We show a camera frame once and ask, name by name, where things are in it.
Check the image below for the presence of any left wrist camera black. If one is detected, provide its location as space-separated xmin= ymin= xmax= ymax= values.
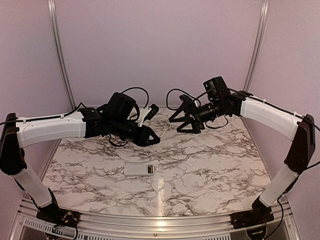
xmin=135 ymin=104 xmax=160 ymax=127

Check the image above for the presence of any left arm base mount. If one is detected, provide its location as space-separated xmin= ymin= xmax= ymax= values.
xmin=36 ymin=208 xmax=80 ymax=228

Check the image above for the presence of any white remote control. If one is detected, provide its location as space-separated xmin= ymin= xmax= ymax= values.
xmin=124 ymin=164 xmax=155 ymax=176

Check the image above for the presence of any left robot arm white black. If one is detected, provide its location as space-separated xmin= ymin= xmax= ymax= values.
xmin=0 ymin=104 xmax=160 ymax=227

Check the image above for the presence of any right aluminium frame post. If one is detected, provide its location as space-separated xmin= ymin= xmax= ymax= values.
xmin=242 ymin=0 xmax=270 ymax=92

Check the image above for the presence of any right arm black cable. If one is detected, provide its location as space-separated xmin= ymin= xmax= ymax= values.
xmin=166 ymin=87 xmax=320 ymax=171

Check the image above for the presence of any white battery compartment cover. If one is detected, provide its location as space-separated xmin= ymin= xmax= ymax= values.
xmin=185 ymin=157 xmax=196 ymax=167

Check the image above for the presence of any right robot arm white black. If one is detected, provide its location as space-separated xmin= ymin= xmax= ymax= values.
xmin=169 ymin=87 xmax=320 ymax=224

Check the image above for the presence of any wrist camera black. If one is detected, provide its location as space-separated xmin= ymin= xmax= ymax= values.
xmin=179 ymin=94 xmax=193 ymax=109
xmin=135 ymin=104 xmax=160 ymax=127

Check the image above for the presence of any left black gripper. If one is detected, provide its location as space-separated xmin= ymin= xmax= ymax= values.
xmin=109 ymin=116 xmax=161 ymax=147

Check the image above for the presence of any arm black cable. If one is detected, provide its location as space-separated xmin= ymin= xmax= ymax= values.
xmin=166 ymin=87 xmax=320 ymax=171
xmin=0 ymin=86 xmax=151 ymax=148

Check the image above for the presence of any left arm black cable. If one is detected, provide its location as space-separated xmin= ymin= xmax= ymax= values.
xmin=0 ymin=86 xmax=151 ymax=148

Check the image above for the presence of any aluminium frame post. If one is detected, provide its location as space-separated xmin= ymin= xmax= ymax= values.
xmin=242 ymin=0 xmax=270 ymax=92
xmin=47 ymin=0 xmax=76 ymax=109

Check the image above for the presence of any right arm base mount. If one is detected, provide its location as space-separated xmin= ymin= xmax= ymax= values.
xmin=230 ymin=210 xmax=275 ymax=230

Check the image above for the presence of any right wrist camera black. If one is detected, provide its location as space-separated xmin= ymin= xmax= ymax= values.
xmin=179 ymin=94 xmax=193 ymax=109

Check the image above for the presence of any left aluminium frame post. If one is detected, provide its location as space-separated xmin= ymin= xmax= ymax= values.
xmin=47 ymin=0 xmax=76 ymax=109

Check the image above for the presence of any front aluminium rail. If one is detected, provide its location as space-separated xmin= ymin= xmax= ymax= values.
xmin=8 ymin=199 xmax=301 ymax=240

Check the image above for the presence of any black gold battery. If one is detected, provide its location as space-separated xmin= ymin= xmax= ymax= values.
xmin=147 ymin=165 xmax=154 ymax=175

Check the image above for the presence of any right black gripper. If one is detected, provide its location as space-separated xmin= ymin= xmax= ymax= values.
xmin=169 ymin=98 xmax=224 ymax=134

